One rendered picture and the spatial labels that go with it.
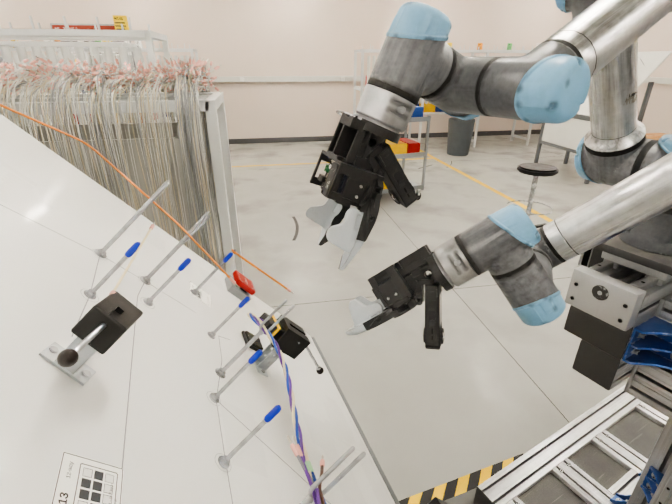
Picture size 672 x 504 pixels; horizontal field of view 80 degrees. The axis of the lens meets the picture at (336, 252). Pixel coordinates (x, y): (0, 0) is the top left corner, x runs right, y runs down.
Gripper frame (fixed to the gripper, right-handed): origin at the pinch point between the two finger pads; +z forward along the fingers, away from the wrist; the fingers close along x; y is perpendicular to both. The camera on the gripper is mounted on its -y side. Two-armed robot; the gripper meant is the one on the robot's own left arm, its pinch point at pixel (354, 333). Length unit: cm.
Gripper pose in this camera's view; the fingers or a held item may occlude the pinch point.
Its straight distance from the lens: 76.0
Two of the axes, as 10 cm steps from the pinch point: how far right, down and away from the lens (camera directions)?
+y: -5.1, -8.5, 1.0
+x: -3.3, 0.8, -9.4
